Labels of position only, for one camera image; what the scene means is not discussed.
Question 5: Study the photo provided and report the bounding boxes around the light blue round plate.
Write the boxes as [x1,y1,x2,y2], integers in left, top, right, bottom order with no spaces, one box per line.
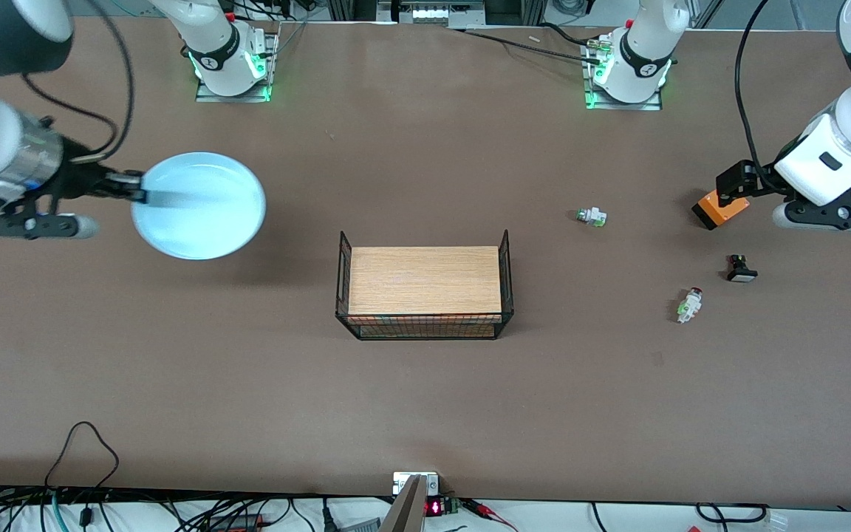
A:
[131,151,267,261]

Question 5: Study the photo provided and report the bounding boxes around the red push button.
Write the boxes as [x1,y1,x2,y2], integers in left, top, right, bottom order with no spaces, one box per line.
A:
[676,287,704,324]

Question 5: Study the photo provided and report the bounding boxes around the orange button box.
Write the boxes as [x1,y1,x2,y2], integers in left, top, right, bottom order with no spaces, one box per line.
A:
[692,188,751,231]

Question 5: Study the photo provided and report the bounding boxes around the black push button white cap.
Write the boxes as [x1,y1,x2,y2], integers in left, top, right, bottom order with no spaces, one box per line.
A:
[725,253,759,283]

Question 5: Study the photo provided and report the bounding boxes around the black power adapter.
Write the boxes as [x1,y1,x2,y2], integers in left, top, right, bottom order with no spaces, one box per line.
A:
[204,512,265,532]

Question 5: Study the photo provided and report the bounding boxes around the red test lead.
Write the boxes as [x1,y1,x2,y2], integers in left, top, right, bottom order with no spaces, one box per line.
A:
[462,499,519,532]

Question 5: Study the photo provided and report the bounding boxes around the small white grey device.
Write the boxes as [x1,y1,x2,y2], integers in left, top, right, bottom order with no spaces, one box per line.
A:
[393,471,441,496]

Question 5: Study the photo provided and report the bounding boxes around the grey metal bar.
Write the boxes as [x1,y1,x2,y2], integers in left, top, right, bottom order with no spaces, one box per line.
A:
[380,475,428,532]

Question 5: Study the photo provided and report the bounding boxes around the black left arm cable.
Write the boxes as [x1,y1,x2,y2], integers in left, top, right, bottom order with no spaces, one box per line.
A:
[734,0,792,194]

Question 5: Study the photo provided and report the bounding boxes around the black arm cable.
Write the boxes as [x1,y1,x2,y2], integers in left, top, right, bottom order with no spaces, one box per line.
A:
[734,0,792,194]
[23,0,136,160]

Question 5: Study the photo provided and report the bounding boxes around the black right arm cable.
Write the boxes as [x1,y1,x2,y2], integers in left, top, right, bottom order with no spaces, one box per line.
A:
[23,0,136,160]

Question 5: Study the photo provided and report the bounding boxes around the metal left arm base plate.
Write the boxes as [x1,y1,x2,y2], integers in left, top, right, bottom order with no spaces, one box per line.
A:
[582,35,664,112]

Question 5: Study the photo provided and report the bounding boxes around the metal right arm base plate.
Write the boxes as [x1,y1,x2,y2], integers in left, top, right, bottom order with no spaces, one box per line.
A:
[195,30,280,103]

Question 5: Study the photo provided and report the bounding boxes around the black cable across table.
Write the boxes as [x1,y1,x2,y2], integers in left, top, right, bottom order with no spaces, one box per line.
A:
[449,27,605,64]

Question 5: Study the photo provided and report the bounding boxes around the thin black looped cable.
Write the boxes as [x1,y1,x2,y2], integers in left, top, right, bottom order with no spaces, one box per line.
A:
[44,421,120,490]

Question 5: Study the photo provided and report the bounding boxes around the black wire basket wooden base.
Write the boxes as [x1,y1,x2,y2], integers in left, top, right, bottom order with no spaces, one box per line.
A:
[335,229,515,341]

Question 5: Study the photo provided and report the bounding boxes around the black coiled cable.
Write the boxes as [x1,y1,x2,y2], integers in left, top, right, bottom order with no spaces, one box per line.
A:
[695,502,770,524]

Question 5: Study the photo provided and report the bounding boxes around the aluminium frame structure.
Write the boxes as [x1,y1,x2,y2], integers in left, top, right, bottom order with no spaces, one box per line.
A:
[326,0,544,27]

